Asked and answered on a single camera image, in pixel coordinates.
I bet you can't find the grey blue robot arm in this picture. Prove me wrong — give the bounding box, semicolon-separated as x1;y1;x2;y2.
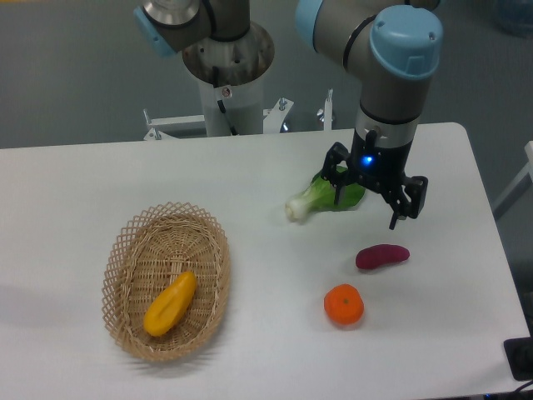
133;1;443;220

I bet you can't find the white metal base frame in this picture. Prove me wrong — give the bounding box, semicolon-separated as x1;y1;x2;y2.
143;88;336;141

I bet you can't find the black device at edge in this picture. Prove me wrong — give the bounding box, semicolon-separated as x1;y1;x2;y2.
503;337;532;381

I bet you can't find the purple sweet potato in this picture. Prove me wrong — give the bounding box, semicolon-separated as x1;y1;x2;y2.
355;244;411;270

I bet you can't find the yellow mango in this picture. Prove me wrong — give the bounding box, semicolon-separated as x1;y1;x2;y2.
143;271;197;337

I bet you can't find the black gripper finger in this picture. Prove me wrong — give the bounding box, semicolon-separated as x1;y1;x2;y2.
381;175;429;230
321;142;354;205

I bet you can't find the orange tangerine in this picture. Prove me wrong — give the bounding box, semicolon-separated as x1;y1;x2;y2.
323;283;365;326

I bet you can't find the green bok choy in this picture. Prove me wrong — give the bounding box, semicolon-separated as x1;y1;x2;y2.
285;172;366;222

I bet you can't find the woven wicker basket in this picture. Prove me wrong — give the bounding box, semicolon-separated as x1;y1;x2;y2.
102;202;231;362

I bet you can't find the white frame at right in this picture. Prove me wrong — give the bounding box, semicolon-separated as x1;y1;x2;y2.
491;141;532;221

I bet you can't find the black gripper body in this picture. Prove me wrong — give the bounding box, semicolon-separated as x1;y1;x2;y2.
347;129;412;196

